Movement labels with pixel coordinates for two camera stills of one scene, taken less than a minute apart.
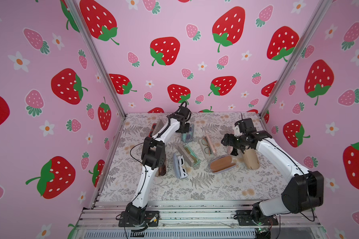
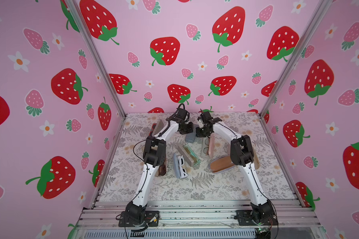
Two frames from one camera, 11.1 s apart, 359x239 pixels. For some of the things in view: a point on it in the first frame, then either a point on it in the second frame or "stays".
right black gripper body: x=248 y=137 to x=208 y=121
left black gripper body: x=185 y=128 stays
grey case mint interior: x=189 y=155 stays
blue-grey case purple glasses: x=188 y=137 stays
